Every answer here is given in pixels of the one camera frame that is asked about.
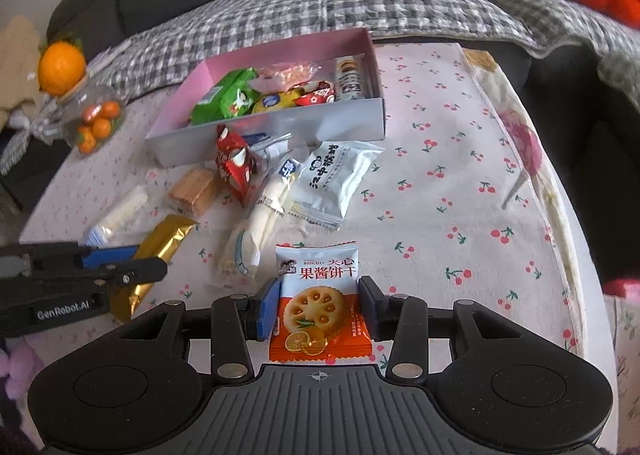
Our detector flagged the red snack packet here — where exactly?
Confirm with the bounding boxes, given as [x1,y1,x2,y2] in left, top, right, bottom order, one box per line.
[295,80,337,106]
[215,126,258,208]

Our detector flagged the beige floral cloth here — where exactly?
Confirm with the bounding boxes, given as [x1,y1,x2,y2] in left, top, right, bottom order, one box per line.
[462,47,586,356]

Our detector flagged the cherry print tablecloth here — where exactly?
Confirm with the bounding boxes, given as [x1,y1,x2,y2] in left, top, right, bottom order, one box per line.
[20,42,591,371]

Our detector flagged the clear white stick packet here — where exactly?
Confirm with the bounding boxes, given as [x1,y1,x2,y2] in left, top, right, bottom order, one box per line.
[215,155,307,288]
[90,185,150,247]

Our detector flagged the gold bar packet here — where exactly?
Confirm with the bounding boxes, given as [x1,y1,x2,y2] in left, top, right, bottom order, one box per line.
[107,215,198,323]

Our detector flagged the pale floral fabric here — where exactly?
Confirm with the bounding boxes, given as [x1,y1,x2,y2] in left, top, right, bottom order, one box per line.
[602,292,640,455]

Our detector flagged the grey checkered blanket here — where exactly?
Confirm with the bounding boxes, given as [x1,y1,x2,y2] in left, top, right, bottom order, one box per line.
[85,0,640,100]

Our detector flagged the pink cardboard box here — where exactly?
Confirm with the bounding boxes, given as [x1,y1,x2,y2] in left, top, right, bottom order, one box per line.
[145,26,387,166]

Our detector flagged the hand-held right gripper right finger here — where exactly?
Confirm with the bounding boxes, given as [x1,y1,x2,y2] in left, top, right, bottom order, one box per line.
[358,275,524,381]

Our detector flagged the glass jar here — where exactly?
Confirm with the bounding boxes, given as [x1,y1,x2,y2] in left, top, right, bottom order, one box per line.
[47,80,126,156]

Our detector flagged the green biscuit packet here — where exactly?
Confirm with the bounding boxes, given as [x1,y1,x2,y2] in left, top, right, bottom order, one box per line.
[190,67,261,126]

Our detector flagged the pile of small mandarins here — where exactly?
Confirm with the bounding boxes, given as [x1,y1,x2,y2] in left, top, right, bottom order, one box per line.
[77,101,123,154]

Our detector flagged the clear wafer packet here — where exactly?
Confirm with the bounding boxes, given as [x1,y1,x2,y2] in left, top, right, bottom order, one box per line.
[167,167,223,218]

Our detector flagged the small blue silver packet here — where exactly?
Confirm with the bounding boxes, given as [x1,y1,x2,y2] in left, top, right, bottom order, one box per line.
[245,132,293,160]

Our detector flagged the large orange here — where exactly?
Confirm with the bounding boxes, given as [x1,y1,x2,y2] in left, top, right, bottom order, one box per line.
[39,35,87,96]

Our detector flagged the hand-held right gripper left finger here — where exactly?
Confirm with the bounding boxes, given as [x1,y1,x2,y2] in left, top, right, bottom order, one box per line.
[116,279,283,382]

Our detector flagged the silver ribbon bow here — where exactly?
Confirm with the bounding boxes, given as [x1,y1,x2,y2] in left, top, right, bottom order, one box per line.
[0,107,53,173]

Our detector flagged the pink candy packet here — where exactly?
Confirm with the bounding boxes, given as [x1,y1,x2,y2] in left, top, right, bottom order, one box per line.
[252,62,321,92]

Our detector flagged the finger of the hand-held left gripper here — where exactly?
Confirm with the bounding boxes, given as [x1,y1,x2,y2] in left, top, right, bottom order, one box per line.
[75,245,142,270]
[95,257,169,287]

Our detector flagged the white packet with face print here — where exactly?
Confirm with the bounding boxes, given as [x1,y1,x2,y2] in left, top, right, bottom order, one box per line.
[290,141,386,230]

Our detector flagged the long white cookie packet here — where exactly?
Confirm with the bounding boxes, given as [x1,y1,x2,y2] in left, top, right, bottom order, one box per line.
[334,56,368,102]

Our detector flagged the orange white biscuit packet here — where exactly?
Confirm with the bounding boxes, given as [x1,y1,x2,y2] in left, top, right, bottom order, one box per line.
[268,241,373,366]

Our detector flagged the yellow chip packet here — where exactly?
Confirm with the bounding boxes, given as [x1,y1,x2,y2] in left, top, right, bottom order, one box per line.
[250,90,306,114]

